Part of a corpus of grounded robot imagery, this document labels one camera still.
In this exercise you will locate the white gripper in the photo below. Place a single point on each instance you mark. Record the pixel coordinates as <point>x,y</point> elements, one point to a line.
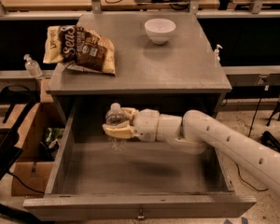
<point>146,124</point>

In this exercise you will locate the clear plastic water bottle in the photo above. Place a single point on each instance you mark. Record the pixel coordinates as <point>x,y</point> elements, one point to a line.
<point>114,117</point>

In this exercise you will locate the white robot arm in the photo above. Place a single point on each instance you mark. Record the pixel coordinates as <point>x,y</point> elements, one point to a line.
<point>192,133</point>

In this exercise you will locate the open grey top drawer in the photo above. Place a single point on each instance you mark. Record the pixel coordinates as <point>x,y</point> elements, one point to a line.
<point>89,180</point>

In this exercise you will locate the metal drawer knob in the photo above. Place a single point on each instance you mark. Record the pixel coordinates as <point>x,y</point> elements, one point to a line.
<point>140,215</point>

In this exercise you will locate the clear sanitizer bottle left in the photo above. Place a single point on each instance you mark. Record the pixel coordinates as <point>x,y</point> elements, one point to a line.
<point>32,66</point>

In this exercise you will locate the small white pump bottle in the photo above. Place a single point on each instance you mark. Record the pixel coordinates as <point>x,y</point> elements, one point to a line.
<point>217,54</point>

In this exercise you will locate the grey wooden cabinet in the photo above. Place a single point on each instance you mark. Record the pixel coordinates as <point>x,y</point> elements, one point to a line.
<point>186,64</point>

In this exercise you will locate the brown yellow chip bag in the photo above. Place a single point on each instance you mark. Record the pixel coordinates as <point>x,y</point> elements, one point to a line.
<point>80,49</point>

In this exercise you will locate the white ceramic bowl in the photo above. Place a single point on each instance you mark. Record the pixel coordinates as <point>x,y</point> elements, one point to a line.
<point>159,31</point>

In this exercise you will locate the cardboard box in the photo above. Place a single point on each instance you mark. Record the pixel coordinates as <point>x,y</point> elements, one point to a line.
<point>33,167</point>

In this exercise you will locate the black chair frame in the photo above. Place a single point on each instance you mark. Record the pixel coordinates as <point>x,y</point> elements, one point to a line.
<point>9,137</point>

